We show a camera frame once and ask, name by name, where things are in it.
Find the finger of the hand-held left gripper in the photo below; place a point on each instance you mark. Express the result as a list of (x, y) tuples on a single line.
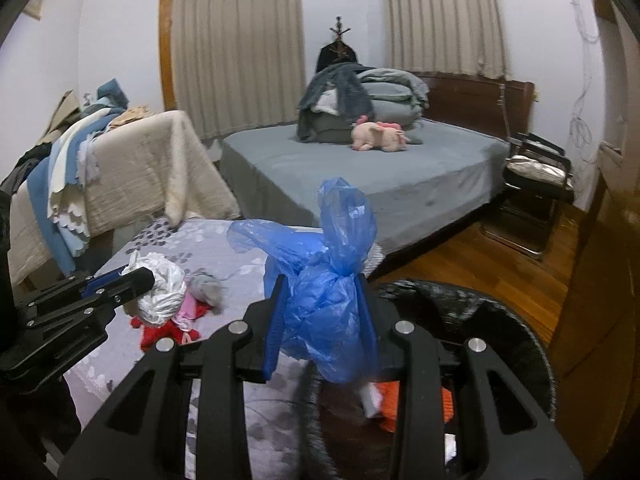
[(137, 280), (102, 282)]

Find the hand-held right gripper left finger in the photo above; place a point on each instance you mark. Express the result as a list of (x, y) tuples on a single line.
[(275, 330)]

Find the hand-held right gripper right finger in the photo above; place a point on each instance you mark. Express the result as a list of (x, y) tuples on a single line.
[(369, 325)]

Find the white plastic bag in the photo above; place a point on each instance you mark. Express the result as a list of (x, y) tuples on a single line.
[(165, 290)]

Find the blue plastic bag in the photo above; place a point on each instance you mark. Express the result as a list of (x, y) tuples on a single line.
[(325, 310)]

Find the red cloth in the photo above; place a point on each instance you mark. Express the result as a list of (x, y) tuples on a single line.
[(160, 332)]

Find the bright pink cloth strip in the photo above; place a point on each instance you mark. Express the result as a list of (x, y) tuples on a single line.
[(189, 310)]

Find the grey cloth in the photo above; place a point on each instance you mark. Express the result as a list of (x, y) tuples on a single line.
[(207, 287)]

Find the white printed carton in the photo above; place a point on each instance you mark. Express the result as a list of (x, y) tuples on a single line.
[(371, 400)]

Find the orange foam net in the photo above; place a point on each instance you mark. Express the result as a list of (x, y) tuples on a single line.
[(387, 410)]

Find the black-lined waste bin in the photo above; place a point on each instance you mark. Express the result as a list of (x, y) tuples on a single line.
[(500, 330)]

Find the floral grey quilt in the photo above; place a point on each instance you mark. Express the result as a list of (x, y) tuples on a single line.
[(200, 240)]

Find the blue and white scalloped cloth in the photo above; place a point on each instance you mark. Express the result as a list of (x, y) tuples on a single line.
[(42, 195)]

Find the beige quilt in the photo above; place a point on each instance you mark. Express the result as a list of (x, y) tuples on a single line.
[(140, 170)]

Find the dark cloth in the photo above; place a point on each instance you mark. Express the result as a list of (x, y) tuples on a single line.
[(25, 165)]

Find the bed with grey sheet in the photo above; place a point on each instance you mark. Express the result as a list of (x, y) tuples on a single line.
[(300, 170)]

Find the peach crumpled cloth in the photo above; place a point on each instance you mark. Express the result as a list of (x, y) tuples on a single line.
[(131, 115)]

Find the khaki cloth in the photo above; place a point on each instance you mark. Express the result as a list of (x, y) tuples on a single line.
[(62, 110)]

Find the grey-blue cloth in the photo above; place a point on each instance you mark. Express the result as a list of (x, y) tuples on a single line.
[(111, 92)]

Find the pink plush toy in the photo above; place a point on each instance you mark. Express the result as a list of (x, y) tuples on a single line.
[(375, 135)]

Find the grey-green folded blanket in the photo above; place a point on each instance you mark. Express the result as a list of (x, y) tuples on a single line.
[(330, 127)]

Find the black metal chair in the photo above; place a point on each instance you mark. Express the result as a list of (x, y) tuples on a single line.
[(530, 195)]

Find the white folded cloth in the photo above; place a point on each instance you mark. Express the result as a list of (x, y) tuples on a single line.
[(327, 102)]

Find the white chair cushion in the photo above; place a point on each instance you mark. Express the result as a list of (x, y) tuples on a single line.
[(535, 167)]

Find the grey folded duvet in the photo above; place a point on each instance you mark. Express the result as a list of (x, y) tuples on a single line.
[(395, 95)]

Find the dark grey fluffy blanket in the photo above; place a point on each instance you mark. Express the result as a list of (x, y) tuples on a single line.
[(345, 90)]

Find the brown wooden wardrobe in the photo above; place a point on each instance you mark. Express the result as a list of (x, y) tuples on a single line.
[(600, 260)]

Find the dark wooden headboard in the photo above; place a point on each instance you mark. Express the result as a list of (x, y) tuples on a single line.
[(470, 105)]

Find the beige curtain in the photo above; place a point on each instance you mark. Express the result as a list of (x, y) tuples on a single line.
[(445, 20), (235, 55)]

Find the dark jacket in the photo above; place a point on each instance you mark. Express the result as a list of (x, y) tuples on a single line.
[(335, 55)]

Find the dark wooden coat rack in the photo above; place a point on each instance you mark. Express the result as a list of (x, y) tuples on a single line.
[(339, 30)]

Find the brown wooden window frame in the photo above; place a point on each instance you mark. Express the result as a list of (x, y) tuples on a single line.
[(166, 45)]

